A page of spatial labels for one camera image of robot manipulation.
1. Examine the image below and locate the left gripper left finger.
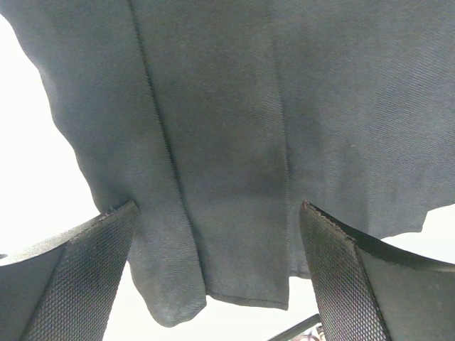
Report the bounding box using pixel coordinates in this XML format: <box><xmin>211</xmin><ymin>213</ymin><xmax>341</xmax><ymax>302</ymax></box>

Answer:
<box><xmin>1</xmin><ymin>201</ymin><xmax>139</xmax><ymax>340</ymax></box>

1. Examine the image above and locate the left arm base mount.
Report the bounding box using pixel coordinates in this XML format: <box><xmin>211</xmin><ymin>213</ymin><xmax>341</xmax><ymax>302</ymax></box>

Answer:
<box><xmin>269</xmin><ymin>313</ymin><xmax>326</xmax><ymax>341</ymax></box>

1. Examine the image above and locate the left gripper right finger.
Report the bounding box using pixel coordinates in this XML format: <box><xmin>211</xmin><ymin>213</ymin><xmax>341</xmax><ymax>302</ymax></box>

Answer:
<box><xmin>299</xmin><ymin>201</ymin><xmax>454</xmax><ymax>340</ymax></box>

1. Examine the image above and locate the black pleated skirt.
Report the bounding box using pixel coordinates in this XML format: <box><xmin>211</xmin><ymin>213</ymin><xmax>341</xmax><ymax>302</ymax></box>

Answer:
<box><xmin>1</xmin><ymin>1</ymin><xmax>454</xmax><ymax>328</ymax></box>

